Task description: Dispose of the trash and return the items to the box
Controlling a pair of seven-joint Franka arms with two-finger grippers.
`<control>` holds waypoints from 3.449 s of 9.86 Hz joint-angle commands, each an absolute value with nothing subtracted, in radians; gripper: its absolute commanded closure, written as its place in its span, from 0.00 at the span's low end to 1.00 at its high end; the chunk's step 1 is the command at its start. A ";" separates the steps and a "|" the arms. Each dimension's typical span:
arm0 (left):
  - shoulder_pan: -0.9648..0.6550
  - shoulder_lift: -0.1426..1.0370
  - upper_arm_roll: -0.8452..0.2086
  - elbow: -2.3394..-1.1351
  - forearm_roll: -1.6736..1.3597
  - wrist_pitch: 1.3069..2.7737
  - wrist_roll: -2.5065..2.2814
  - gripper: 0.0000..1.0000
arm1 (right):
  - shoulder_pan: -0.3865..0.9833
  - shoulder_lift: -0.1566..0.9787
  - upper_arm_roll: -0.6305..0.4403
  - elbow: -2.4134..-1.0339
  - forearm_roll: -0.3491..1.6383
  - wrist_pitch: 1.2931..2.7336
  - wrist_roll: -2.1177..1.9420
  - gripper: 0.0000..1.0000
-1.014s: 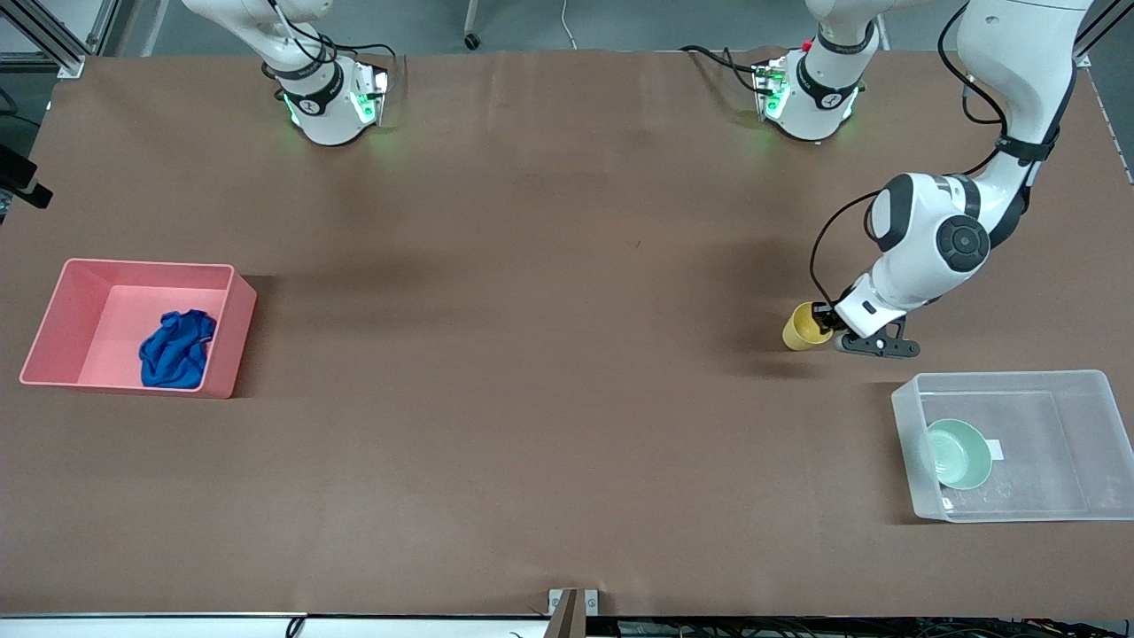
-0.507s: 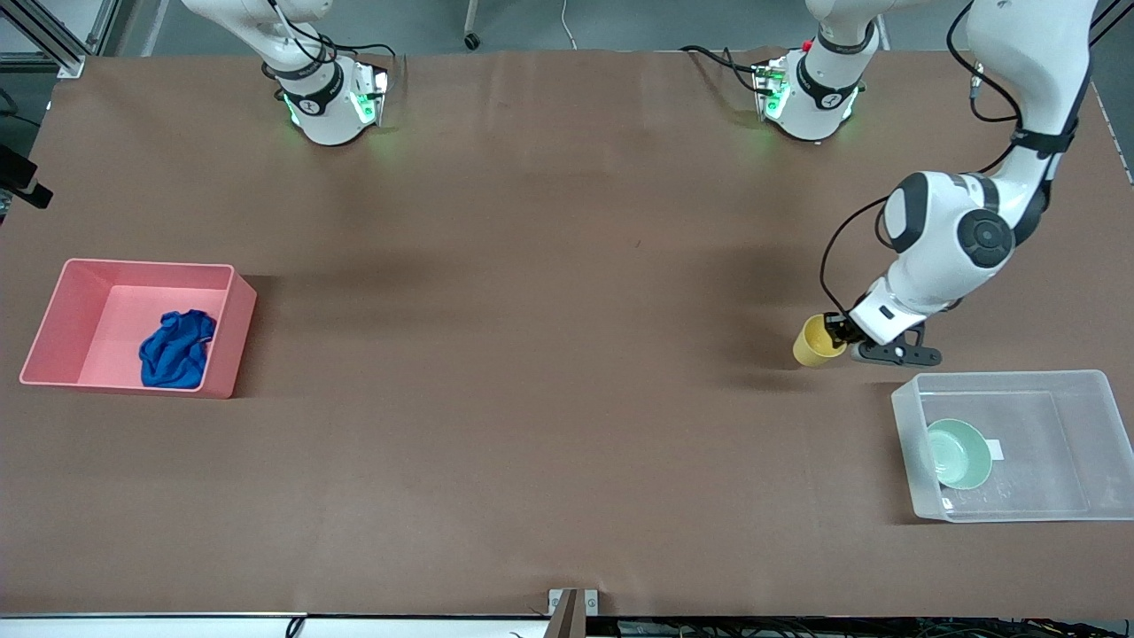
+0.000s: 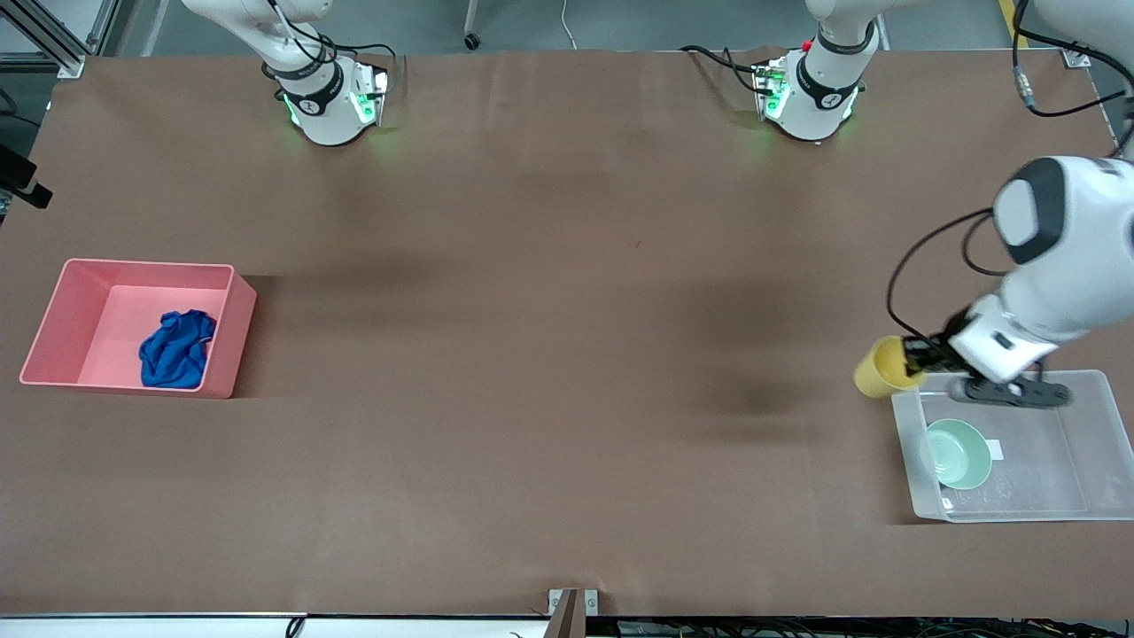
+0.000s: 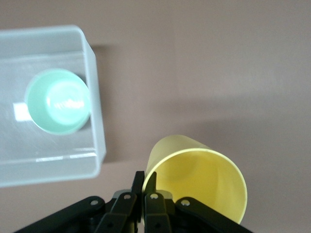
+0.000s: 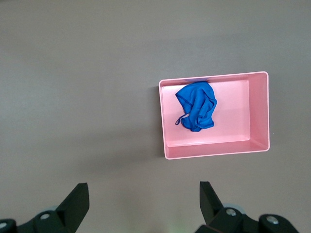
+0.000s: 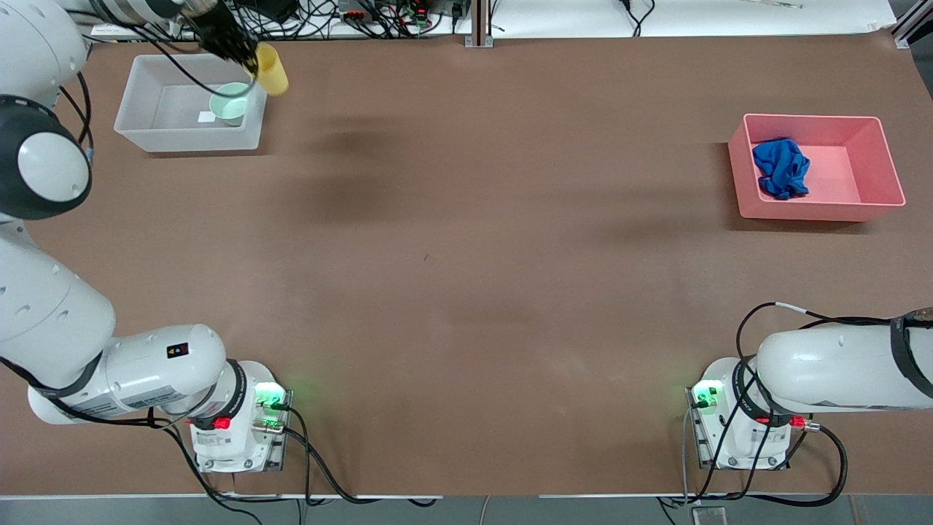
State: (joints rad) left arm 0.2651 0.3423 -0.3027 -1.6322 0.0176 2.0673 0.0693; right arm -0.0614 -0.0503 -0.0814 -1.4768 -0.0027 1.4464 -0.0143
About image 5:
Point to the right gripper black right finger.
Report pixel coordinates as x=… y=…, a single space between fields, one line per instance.
x=218 y=221

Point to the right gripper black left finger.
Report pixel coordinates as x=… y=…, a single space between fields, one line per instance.
x=68 y=213

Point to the blue cloth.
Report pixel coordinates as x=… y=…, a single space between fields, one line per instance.
x=199 y=106

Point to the pink plastic bin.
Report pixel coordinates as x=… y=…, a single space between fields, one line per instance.
x=233 y=136

